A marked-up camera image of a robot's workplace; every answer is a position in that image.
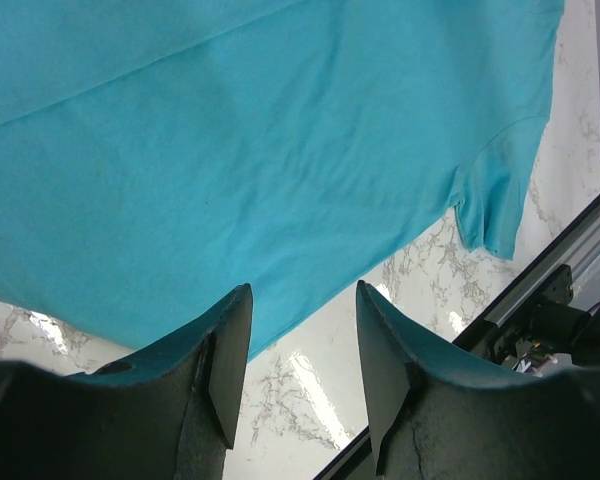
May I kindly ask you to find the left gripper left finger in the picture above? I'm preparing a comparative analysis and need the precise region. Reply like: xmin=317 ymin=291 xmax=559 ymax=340
xmin=0 ymin=284 xmax=253 ymax=479

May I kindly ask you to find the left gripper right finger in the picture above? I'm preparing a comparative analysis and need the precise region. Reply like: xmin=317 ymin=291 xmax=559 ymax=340
xmin=356 ymin=282 xmax=600 ymax=479

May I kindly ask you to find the teal t shirt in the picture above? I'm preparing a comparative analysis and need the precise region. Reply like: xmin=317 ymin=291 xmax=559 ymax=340
xmin=0 ymin=1 xmax=564 ymax=355

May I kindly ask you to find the aluminium rail profile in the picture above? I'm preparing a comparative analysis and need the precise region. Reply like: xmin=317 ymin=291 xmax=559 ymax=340
xmin=453 ymin=194 xmax=600 ymax=356

